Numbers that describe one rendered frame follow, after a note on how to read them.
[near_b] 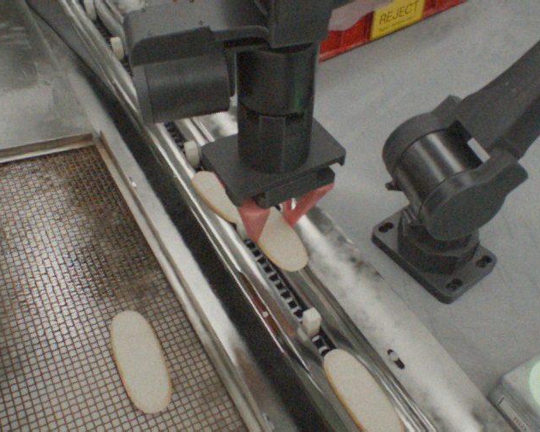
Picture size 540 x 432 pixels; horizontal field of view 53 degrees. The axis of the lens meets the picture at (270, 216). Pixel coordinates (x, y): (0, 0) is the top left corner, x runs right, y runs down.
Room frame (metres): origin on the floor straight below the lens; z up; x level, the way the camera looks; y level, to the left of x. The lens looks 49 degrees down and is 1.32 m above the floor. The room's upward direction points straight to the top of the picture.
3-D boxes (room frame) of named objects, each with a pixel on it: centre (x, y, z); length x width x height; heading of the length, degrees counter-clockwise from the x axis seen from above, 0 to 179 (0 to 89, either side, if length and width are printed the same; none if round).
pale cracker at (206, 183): (0.44, 0.06, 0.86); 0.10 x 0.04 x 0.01; 39
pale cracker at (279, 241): (0.32, 0.00, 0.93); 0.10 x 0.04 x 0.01; 30
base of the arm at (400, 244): (0.38, -0.19, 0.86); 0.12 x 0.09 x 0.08; 37
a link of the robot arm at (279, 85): (0.33, 0.00, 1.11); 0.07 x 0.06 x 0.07; 107
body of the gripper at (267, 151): (0.33, 0.00, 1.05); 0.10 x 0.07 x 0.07; 120
